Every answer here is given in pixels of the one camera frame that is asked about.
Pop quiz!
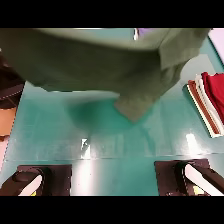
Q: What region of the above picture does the green T-shirt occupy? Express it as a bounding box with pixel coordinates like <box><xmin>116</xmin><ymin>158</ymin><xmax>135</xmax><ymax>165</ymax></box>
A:
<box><xmin>0</xmin><ymin>28</ymin><xmax>212</xmax><ymax>124</ymax></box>

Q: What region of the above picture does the brown garment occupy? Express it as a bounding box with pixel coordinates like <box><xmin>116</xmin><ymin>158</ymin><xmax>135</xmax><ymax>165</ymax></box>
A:
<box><xmin>187</xmin><ymin>79</ymin><xmax>221</xmax><ymax>135</ymax></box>

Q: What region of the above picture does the white garment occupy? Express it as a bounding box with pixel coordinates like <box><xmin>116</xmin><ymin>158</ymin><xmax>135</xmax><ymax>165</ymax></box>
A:
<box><xmin>186</xmin><ymin>73</ymin><xmax>224</xmax><ymax>139</ymax></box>

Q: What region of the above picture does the red garment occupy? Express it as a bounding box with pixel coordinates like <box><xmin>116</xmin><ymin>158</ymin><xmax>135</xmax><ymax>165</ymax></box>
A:
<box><xmin>201</xmin><ymin>71</ymin><xmax>224</xmax><ymax>125</ymax></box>

